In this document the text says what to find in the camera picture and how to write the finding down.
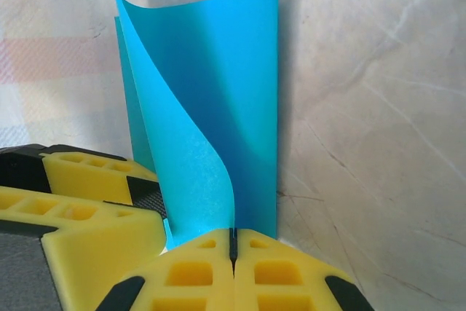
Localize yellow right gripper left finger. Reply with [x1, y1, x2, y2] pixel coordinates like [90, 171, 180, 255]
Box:
[98, 229, 234, 311]

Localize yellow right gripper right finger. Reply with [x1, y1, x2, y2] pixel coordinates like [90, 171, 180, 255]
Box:
[232, 228, 376, 311]

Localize blue square paper sheet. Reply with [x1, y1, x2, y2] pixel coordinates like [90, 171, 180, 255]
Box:
[106, 0, 281, 253]

